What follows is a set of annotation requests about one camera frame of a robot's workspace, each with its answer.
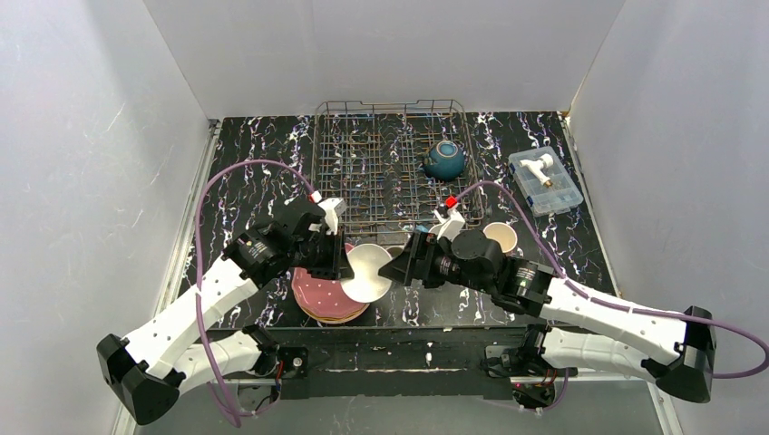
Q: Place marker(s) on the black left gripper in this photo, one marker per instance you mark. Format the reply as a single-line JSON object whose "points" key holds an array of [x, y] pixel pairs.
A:
{"points": [[327, 255]]}

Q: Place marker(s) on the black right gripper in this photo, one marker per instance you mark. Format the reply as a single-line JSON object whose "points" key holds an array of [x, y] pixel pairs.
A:
{"points": [[417, 259]]}

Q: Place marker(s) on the white bowl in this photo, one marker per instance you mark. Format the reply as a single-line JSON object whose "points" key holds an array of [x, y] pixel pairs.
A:
{"points": [[367, 286]]}

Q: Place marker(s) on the pink handled mug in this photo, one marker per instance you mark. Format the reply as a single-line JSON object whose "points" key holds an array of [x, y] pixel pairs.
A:
{"points": [[503, 234]]}

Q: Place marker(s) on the teal bowl beige inside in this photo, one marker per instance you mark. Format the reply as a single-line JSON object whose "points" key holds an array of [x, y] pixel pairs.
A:
{"points": [[444, 161]]}

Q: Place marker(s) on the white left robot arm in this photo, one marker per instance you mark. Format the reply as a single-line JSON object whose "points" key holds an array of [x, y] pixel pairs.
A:
{"points": [[151, 367]]}

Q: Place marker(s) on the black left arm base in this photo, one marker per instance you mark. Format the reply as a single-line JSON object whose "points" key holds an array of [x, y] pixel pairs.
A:
{"points": [[276, 363]]}

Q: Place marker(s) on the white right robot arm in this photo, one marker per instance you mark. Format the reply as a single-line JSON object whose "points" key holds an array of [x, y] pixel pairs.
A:
{"points": [[578, 327]]}

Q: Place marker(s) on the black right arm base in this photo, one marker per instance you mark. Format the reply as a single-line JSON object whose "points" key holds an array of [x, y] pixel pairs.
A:
{"points": [[526, 360]]}

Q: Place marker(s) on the small grey cup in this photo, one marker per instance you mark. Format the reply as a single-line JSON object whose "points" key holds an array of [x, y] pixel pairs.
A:
{"points": [[394, 251]]}

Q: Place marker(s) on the pink polka dot plate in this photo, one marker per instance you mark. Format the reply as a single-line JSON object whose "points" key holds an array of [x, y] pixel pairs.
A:
{"points": [[321, 297]]}

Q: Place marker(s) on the pink bottom plate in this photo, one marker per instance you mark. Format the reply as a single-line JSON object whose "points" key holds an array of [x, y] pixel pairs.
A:
{"points": [[335, 320]]}

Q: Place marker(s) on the clear plastic parts box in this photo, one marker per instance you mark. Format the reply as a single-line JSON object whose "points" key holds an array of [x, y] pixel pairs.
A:
{"points": [[561, 197]]}

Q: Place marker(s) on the white pipe fitting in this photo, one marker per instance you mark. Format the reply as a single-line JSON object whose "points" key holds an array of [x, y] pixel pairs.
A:
{"points": [[538, 166]]}

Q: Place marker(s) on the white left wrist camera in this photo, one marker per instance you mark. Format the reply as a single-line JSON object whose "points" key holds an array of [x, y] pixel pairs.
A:
{"points": [[333, 209]]}

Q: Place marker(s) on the grey wire dish rack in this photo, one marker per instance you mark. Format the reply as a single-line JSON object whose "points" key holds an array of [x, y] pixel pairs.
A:
{"points": [[371, 154]]}

